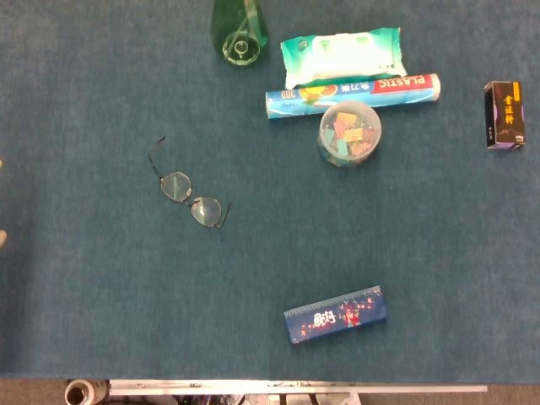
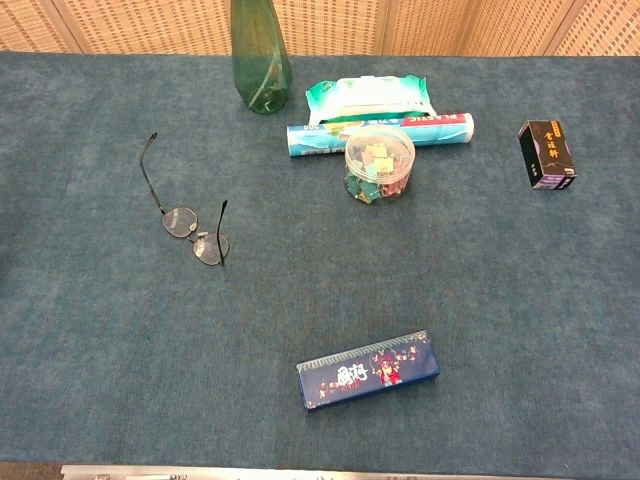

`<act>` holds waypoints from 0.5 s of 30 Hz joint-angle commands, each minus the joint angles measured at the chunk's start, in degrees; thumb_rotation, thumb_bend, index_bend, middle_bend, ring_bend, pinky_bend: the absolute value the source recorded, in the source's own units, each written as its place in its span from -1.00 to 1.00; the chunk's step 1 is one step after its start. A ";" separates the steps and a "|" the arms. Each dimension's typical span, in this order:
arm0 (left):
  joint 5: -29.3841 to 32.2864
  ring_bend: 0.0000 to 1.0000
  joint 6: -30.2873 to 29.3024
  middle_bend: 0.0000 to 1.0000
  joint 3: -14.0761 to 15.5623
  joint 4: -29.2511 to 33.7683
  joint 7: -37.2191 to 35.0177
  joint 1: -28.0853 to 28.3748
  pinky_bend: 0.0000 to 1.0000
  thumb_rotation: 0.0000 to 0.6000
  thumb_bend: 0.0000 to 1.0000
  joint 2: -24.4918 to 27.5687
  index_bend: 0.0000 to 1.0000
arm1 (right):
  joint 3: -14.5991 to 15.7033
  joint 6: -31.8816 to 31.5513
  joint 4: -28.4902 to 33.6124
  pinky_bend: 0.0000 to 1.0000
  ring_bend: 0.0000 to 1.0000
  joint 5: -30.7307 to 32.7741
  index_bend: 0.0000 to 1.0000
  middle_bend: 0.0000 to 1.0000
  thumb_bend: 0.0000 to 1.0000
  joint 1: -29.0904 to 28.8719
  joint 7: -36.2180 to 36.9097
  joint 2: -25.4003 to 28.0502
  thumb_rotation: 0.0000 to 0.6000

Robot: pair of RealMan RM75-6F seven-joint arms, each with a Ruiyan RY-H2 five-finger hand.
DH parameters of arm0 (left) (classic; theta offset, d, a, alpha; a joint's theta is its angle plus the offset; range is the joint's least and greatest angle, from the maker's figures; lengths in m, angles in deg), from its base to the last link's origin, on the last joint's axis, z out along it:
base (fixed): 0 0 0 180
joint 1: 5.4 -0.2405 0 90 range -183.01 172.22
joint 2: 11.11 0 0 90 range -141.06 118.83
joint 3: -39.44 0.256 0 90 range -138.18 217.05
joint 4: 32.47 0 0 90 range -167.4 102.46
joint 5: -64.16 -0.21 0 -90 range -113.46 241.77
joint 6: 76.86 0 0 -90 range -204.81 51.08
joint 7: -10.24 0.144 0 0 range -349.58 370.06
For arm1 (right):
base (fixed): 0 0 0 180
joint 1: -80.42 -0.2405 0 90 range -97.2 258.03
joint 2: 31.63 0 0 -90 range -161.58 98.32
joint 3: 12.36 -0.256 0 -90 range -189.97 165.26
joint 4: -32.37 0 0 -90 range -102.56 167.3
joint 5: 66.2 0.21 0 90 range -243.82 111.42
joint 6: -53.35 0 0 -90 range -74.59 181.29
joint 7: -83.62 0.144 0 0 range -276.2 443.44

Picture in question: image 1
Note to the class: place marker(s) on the green glass bottle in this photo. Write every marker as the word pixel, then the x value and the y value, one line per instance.
pixel 236 25

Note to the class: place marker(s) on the black box gold characters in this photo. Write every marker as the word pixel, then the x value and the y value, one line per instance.
pixel 505 116

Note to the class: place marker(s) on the brown tape roll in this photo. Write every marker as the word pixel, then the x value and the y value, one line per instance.
pixel 80 393

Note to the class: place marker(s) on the blue felt table cover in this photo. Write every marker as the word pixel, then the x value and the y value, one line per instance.
pixel 126 287

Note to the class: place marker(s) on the green wet wipes pack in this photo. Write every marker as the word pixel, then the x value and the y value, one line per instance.
pixel 337 57

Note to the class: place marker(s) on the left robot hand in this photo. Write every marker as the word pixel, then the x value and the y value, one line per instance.
pixel 2 238

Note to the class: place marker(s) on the blue plastic wrap box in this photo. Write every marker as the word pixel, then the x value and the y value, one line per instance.
pixel 295 103

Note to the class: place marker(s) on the white metal table rail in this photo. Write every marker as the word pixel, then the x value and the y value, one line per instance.
pixel 295 386

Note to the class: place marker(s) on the thin-framed eyeglasses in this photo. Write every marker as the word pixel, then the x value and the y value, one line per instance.
pixel 176 185

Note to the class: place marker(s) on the dark blue pencil case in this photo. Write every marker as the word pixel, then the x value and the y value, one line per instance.
pixel 335 316

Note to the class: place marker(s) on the clear jar of coloured clips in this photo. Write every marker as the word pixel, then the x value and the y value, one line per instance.
pixel 350 133

